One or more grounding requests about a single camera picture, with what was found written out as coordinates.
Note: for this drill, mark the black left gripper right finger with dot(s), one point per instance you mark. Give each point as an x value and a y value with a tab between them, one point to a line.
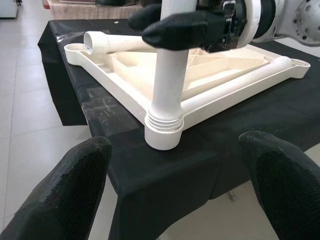
287	190

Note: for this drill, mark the metal table leg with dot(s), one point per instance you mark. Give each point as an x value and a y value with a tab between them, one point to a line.
232	196

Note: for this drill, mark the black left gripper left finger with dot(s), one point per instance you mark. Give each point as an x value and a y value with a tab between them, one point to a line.
57	195

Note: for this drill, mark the white plastic children table top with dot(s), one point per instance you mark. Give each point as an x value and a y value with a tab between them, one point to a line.
125	90

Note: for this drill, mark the beige cloth covered bench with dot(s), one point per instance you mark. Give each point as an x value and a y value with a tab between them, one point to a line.
87	10

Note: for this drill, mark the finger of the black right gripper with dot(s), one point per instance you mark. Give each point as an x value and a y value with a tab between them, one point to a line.
146	18
180	31

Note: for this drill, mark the white cabinet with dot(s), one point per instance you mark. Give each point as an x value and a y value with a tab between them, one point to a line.
7	7

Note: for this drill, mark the white plastic table leg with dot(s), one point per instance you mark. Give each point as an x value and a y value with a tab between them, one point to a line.
170	80
120	42
237	82

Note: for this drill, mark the black tablecloth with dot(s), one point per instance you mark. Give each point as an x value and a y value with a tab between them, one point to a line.
200	170

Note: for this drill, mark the clear tape patch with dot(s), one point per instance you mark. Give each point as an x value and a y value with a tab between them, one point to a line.
102	107

